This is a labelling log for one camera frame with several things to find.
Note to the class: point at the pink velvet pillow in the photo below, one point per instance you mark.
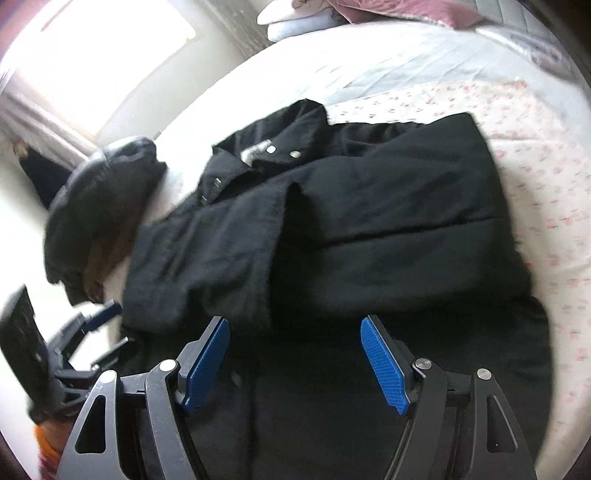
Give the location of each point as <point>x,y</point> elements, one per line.
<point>449,14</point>

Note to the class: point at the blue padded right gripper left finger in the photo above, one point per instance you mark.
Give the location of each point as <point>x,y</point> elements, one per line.
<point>128,423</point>

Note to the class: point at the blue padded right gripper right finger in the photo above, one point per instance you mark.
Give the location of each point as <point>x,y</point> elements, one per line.
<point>457,426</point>

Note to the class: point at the light blue folded blanket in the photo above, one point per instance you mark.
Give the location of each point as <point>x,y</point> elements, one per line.
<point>326,19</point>

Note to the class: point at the black quilted long coat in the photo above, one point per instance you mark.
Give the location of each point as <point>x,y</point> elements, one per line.
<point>300,228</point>

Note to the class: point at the grey padded headboard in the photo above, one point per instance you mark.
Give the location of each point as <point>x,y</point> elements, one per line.
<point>510,13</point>

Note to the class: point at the grey printed pillow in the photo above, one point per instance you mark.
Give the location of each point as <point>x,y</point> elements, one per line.
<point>536,50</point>

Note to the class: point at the bed with light blue sheet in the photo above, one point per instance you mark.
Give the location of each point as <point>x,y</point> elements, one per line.
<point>341,64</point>

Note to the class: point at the bright window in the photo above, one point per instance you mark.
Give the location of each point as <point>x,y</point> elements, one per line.
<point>108,69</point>

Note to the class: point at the black puffer jacket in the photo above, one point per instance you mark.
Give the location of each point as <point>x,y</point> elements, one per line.
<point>94,217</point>

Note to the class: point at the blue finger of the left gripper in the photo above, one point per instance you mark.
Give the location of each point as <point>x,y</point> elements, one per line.
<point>108,312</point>

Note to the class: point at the white cherry print sheet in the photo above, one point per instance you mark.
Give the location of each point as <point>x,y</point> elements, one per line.
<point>546,178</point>

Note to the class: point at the white folded blanket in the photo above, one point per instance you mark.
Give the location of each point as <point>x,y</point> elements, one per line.
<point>286,10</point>

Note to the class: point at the grey patterned curtain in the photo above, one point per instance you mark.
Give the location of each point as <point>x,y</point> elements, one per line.
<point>237,19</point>

